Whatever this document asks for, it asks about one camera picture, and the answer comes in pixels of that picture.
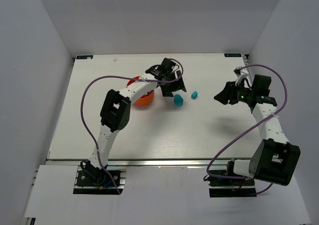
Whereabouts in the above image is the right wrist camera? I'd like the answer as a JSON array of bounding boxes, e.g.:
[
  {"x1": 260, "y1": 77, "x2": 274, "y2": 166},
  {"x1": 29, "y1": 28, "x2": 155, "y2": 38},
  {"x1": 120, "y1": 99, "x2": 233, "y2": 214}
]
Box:
[{"x1": 234, "y1": 67, "x2": 249, "y2": 86}]

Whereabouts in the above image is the teal rounded lego brick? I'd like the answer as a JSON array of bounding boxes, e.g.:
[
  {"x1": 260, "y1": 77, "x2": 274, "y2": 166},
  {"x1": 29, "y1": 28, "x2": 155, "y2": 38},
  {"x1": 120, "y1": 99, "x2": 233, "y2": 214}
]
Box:
[{"x1": 173, "y1": 94, "x2": 184, "y2": 107}]

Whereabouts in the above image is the small teal lego brick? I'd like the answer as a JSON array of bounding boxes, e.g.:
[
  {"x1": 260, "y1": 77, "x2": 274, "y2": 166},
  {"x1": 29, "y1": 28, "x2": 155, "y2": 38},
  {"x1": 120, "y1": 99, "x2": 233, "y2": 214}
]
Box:
[{"x1": 191, "y1": 91, "x2": 198, "y2": 100}]

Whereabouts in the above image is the left blue table label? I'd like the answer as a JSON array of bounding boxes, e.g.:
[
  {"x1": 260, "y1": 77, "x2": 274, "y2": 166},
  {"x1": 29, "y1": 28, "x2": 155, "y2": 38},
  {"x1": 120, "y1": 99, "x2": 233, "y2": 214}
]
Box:
[{"x1": 76, "y1": 55, "x2": 93, "y2": 60}]

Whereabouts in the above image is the right blue table label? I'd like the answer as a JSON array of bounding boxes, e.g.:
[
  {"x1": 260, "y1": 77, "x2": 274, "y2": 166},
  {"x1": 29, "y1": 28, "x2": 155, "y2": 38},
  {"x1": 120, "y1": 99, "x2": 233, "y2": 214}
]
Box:
[{"x1": 224, "y1": 53, "x2": 242, "y2": 58}]

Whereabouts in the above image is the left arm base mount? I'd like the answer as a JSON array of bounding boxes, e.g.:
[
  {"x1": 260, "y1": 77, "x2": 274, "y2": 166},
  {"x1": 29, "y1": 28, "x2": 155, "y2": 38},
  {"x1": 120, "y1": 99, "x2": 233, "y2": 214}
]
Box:
[{"x1": 73, "y1": 161, "x2": 126, "y2": 195}]

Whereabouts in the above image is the orange divided round container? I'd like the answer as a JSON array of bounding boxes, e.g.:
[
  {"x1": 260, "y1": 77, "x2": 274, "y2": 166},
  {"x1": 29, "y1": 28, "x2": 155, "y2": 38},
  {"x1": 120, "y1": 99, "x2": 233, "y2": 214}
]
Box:
[{"x1": 127, "y1": 76, "x2": 155, "y2": 106}]

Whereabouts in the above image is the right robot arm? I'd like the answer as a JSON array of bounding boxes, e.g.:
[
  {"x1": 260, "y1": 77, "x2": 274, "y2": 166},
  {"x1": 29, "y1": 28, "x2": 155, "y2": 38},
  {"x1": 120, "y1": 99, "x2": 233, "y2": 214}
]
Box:
[{"x1": 214, "y1": 75, "x2": 301, "y2": 186}]

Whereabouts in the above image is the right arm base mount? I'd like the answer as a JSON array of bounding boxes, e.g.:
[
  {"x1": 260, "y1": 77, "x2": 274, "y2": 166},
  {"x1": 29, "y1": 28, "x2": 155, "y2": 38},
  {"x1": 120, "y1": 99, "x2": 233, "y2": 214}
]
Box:
[{"x1": 203, "y1": 157, "x2": 257, "y2": 199}]

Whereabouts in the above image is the blue table label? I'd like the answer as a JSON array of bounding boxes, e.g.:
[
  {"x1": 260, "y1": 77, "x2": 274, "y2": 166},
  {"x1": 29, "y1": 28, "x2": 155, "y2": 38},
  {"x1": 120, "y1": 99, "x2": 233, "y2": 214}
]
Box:
[
  {"x1": 76, "y1": 55, "x2": 93, "y2": 60},
  {"x1": 224, "y1": 53, "x2": 242, "y2": 58}
]

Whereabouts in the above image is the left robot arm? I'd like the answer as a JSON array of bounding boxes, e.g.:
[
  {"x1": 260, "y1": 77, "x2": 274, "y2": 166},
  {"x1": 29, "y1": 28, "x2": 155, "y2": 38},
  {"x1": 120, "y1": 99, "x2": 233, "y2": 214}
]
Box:
[{"x1": 80, "y1": 58, "x2": 186, "y2": 170}]

